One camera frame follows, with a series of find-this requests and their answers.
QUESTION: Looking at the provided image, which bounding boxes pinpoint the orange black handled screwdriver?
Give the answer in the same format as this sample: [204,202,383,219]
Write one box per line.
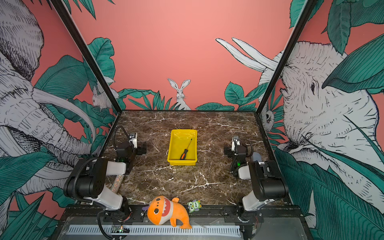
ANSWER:
[180,139,193,160]

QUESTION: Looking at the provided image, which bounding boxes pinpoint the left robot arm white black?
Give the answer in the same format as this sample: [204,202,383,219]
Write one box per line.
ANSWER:
[63,142,147,215]

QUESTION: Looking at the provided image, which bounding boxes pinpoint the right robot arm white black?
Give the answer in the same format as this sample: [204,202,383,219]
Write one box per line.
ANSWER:
[224,144,289,212]

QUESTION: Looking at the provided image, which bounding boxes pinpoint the yellow plastic bin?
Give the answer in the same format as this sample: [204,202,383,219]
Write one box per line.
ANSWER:
[167,129,198,166]

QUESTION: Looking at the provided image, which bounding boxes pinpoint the small green monster toy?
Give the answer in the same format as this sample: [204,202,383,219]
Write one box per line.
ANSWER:
[188,200,202,213]

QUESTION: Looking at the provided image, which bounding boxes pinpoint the orange shark plush toy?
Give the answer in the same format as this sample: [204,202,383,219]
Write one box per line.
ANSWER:
[147,196,192,230]

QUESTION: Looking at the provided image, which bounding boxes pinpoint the small green circuit board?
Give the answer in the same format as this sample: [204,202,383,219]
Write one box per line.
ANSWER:
[111,226,131,234]

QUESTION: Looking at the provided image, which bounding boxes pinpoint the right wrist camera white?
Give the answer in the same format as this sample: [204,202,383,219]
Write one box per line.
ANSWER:
[231,136,241,152]

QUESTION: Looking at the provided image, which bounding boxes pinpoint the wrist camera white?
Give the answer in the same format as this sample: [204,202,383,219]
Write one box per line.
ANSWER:
[231,136,241,152]
[129,133,138,149]

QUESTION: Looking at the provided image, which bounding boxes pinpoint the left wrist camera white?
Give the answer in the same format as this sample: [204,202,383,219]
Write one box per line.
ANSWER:
[129,133,138,149]

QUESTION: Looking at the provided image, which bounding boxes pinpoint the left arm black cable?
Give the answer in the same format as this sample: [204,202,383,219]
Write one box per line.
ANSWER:
[112,125,132,148]

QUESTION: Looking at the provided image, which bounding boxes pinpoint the white slotted cable duct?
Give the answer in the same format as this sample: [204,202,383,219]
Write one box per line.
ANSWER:
[66,225,242,237]

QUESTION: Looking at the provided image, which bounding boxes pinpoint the black front mounting rail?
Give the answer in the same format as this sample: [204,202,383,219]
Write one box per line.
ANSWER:
[64,204,304,224]

